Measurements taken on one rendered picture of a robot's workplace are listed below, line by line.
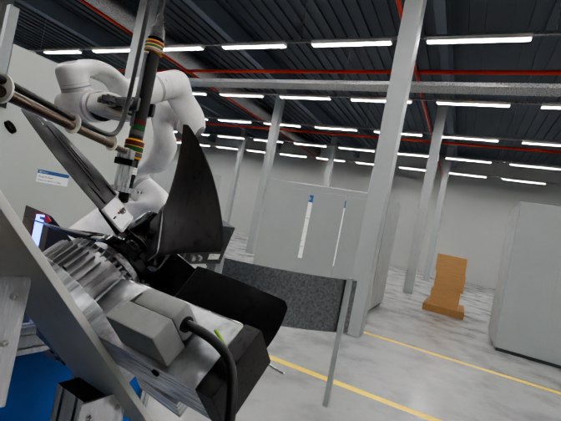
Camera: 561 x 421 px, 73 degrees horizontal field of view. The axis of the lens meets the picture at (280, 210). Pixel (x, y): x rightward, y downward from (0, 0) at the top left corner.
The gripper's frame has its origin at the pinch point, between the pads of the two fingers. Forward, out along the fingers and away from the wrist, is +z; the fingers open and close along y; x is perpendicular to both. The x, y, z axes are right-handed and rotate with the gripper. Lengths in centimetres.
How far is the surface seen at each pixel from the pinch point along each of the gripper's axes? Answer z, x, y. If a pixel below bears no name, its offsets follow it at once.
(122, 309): 33, -37, 21
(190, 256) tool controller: -31, -42, -61
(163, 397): 37, -51, 13
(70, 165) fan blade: 5.9, -17.5, 17.0
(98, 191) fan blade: 6.3, -21.4, 10.5
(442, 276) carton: -25, -75, -810
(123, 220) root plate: 8.0, -26.5, 4.7
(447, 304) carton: -8, -129, -813
